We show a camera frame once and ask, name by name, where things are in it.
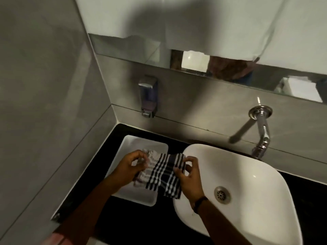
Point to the white ceramic sink basin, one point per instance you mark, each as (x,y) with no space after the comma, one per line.
(255,181)

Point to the striped black white cloth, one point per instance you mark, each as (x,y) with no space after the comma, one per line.
(163,176)

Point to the person's right thumb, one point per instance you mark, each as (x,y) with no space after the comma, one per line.
(179,171)

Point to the person's left forearm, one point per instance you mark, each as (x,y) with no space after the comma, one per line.
(86,209)

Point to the person's left fingers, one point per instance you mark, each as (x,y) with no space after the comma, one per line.
(140,156)

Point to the silver wall soap dispenser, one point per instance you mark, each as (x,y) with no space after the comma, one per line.
(148,96)

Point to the person's right forearm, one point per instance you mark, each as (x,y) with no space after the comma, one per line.
(222,224)

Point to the white rectangular tray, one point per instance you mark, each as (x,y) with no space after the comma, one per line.
(135,145)

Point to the wall mirror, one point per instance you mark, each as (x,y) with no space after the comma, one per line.
(122,45)

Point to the dark wristband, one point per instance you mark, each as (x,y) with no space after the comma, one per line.
(199,203)

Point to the person's left hand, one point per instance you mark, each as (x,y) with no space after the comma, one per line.
(125,168)

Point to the person's right hand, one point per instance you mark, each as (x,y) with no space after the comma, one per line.
(191,183)

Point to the pink sleeve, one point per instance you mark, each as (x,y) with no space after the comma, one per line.
(57,239)

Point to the metal sink drain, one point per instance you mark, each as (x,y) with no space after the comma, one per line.
(222,194)

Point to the chrome wall faucet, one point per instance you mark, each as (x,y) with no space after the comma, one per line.
(262,130)

